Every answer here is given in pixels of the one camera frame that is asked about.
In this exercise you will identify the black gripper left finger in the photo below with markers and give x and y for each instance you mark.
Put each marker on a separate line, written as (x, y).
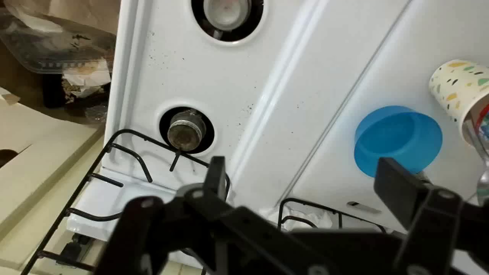
(153, 234)

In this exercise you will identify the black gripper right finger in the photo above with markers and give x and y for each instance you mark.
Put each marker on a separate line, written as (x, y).
(433, 218)

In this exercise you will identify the silver metal spoon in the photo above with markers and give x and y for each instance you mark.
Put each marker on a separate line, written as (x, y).
(483, 183)

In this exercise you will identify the black stove grate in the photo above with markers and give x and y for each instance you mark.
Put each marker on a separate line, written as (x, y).
(174, 162)
(280, 214)

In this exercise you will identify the round metal stove burner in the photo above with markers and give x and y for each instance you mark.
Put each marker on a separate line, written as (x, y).
(185, 130)
(226, 12)

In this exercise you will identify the speckled paper cup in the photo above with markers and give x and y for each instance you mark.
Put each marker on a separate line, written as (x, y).
(452, 85)

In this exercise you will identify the beige cardboard box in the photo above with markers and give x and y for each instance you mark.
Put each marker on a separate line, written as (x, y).
(40, 153)

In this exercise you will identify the white gas stove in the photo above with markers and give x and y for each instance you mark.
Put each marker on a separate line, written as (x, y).
(168, 66)

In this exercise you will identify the crumpled white paper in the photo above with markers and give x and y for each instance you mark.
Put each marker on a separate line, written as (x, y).
(86, 76)

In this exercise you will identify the clear plastic bag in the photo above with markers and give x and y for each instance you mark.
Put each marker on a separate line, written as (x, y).
(46, 50)

